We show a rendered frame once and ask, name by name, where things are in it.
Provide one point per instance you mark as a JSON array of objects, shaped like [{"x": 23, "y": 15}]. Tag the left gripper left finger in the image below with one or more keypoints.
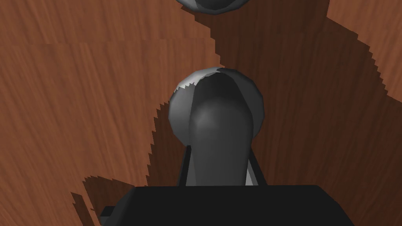
[{"x": 184, "y": 169}]

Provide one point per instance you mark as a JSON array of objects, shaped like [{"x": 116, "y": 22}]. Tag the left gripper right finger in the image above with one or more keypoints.
[{"x": 254, "y": 175}]

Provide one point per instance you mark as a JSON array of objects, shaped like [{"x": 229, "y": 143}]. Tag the grey and black round knob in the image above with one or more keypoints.
[
  {"x": 213, "y": 5},
  {"x": 216, "y": 125}
]

